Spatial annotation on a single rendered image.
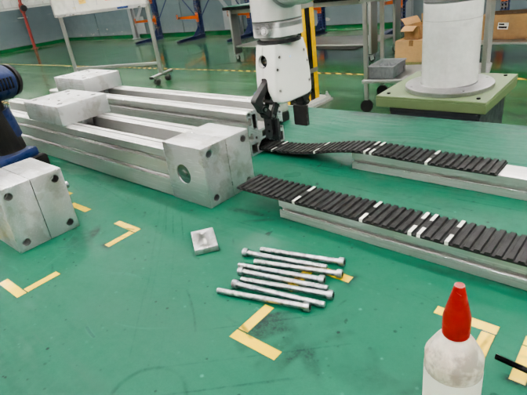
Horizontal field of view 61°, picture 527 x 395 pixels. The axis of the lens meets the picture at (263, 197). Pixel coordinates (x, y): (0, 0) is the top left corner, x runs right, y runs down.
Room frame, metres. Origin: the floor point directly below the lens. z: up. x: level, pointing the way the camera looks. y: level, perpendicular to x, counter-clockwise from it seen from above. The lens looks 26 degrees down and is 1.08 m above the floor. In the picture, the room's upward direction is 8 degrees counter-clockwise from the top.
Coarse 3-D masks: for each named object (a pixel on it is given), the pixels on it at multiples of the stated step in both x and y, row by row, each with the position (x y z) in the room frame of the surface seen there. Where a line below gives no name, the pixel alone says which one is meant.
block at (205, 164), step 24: (168, 144) 0.66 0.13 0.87; (192, 144) 0.64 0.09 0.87; (216, 144) 0.63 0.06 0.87; (240, 144) 0.67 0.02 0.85; (168, 168) 0.67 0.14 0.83; (192, 168) 0.63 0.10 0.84; (216, 168) 0.63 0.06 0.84; (240, 168) 0.66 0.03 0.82; (192, 192) 0.64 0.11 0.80; (216, 192) 0.62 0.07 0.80
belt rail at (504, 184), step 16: (368, 160) 0.67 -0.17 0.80; (384, 160) 0.65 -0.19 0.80; (400, 176) 0.63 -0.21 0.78; (416, 176) 0.61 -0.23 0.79; (432, 176) 0.59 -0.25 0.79; (448, 176) 0.59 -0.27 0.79; (464, 176) 0.56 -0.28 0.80; (480, 176) 0.55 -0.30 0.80; (496, 176) 0.53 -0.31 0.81; (512, 176) 0.52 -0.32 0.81; (496, 192) 0.53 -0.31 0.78; (512, 192) 0.52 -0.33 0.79
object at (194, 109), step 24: (120, 96) 1.12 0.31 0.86; (144, 96) 1.16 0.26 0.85; (168, 96) 1.09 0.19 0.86; (192, 96) 1.02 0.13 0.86; (216, 96) 0.98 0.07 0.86; (240, 96) 0.95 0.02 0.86; (168, 120) 0.98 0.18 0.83; (192, 120) 0.92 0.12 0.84; (216, 120) 0.88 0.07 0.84; (240, 120) 0.82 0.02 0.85
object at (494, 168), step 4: (492, 160) 0.57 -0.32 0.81; (496, 160) 0.57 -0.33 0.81; (504, 160) 0.57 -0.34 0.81; (492, 164) 0.56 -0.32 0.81; (496, 164) 0.56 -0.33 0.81; (500, 164) 0.56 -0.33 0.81; (504, 164) 0.56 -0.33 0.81; (488, 168) 0.55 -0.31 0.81; (492, 168) 0.55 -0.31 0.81; (496, 168) 0.55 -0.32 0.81; (500, 168) 0.55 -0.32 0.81; (484, 172) 0.54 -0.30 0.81; (488, 172) 0.54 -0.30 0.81; (492, 172) 0.53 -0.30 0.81; (496, 172) 0.54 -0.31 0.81
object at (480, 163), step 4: (480, 156) 0.59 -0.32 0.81; (476, 160) 0.58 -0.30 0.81; (480, 160) 0.58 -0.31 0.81; (484, 160) 0.58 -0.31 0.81; (488, 160) 0.57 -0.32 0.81; (472, 164) 0.57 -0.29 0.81; (476, 164) 0.57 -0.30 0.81; (480, 164) 0.57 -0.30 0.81; (484, 164) 0.56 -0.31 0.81; (488, 164) 0.57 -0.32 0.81; (468, 168) 0.56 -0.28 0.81; (472, 168) 0.56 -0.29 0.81; (476, 168) 0.56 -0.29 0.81; (480, 168) 0.55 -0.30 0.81; (484, 168) 0.56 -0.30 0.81; (476, 172) 0.55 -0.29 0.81; (480, 172) 0.54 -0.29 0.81
